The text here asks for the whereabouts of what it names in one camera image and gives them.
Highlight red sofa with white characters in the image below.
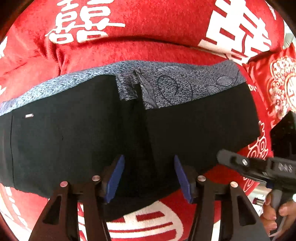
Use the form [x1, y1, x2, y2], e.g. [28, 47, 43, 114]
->
[1, 1, 284, 240]

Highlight red embroidered cushion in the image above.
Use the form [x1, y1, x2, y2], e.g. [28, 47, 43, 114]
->
[243, 43, 295, 127]

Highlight black pants with patterned lining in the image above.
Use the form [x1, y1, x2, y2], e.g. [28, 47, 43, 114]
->
[1, 60, 260, 220]

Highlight person's right hand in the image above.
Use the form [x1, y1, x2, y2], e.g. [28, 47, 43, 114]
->
[260, 193, 295, 236]

